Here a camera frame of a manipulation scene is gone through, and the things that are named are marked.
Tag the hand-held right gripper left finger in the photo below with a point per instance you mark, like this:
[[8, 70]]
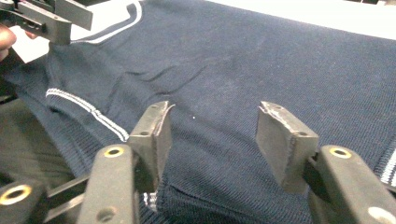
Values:
[[149, 146]]

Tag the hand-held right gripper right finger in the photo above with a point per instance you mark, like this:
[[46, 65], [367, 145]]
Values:
[[286, 146]]

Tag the dark navy knit vest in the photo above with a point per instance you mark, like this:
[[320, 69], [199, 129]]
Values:
[[236, 77]]

